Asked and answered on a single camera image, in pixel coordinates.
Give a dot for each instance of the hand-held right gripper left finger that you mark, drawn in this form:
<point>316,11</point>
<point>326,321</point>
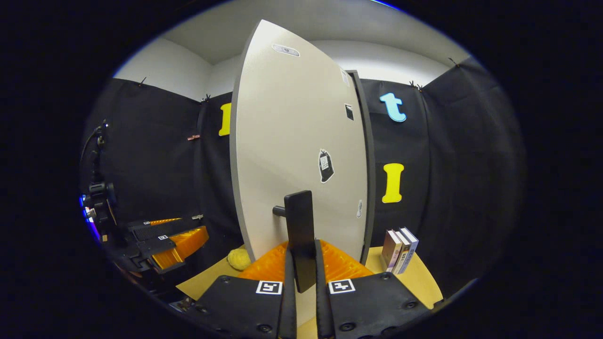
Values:
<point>288,306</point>

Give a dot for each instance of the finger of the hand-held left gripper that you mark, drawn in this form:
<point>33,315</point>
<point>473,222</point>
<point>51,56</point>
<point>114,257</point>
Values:
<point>150,245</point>
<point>160,230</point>

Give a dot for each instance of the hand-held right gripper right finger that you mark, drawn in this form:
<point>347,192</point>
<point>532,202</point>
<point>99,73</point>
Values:
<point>321,306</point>

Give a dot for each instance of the pale cabinet door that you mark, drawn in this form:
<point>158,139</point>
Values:
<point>282,141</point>

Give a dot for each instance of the yellow soft ball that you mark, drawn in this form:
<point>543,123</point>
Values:
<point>239,260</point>

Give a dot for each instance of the brown cover book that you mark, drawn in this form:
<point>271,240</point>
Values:
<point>388,249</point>

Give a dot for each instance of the white spine book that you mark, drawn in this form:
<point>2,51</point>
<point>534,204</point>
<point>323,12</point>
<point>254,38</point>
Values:
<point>402,256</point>

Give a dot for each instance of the blue-grey spine book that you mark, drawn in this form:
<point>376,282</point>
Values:
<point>411,249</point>

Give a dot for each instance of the black backdrop cloth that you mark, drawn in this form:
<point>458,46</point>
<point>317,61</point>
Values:
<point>471,188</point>

